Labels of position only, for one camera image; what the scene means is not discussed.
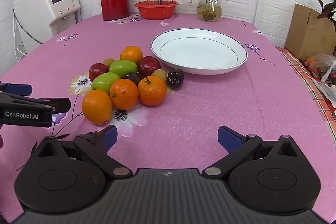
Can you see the cardboard box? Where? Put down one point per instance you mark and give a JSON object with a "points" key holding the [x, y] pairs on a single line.
{"points": [[304, 32]]}

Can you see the white water dispenser with screen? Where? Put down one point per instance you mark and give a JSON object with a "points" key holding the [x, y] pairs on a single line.
{"points": [[34, 11]]}

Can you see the orange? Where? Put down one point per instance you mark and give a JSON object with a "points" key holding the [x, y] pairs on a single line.
{"points": [[96, 107], [131, 54]]}

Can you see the small tan longan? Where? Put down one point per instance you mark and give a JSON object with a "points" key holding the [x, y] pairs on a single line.
{"points": [[159, 75]]}

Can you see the orange plaid cloth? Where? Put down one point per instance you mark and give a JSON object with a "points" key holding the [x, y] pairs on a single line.
{"points": [[296, 66]]}

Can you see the red plastic basket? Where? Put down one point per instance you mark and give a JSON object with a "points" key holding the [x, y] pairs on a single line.
{"points": [[156, 12]]}

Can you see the dark purple plum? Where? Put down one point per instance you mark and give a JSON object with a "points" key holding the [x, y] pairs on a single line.
{"points": [[133, 77], [175, 79]]}

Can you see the dark red leafy plant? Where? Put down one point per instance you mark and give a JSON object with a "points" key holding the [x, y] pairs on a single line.
{"points": [[328, 10]]}

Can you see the white plate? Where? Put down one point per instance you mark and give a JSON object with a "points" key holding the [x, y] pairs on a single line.
{"points": [[199, 53]]}

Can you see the red apple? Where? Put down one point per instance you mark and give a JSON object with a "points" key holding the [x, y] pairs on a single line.
{"points": [[149, 65], [97, 71]]}

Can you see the small brown kiwi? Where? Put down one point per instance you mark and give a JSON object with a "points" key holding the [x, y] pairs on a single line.
{"points": [[108, 62]]}

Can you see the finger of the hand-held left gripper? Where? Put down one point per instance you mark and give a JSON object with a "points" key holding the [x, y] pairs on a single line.
{"points": [[61, 105], [18, 89]]}

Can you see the pink floral tablecloth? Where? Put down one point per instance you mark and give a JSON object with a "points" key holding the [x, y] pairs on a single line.
{"points": [[210, 108]]}

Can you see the mandarin with stem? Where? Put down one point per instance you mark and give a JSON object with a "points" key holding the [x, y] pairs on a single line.
{"points": [[152, 91], [124, 95]]}

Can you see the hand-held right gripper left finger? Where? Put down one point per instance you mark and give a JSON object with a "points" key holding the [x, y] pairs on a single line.
{"points": [[111, 134]]}

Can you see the glass vase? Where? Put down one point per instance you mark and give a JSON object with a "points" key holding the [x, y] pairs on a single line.
{"points": [[209, 12]]}

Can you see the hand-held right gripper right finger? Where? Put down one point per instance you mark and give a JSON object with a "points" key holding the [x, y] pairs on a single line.
{"points": [[228, 138]]}

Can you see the clear plastic bag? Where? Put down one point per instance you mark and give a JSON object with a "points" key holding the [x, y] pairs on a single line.
{"points": [[323, 64]]}

